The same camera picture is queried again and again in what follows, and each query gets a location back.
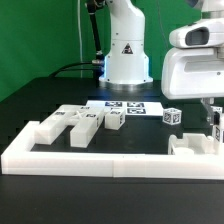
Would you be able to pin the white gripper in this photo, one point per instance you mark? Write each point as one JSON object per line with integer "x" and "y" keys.
{"x": 194, "y": 67}

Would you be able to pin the white chair seat part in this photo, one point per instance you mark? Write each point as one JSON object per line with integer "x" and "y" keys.
{"x": 191, "y": 144}

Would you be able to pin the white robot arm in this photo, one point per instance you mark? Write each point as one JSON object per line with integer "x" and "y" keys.
{"x": 126, "y": 65}

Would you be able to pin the white H-shaped chair back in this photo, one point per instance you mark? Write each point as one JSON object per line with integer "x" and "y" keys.
{"x": 83, "y": 120}

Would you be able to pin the white tagged cube far right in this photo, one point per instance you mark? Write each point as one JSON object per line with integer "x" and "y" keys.
{"x": 217, "y": 109}

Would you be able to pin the white tagged cube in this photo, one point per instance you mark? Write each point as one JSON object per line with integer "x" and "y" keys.
{"x": 217, "y": 109}
{"x": 172, "y": 116}

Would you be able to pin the white tag base sheet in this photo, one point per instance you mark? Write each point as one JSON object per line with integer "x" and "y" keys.
{"x": 132, "y": 108}

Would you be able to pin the white U-shaped fence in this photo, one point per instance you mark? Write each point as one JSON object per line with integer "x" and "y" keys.
{"x": 19, "y": 158}

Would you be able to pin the black camera pole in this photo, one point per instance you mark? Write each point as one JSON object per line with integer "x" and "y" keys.
{"x": 92, "y": 7}

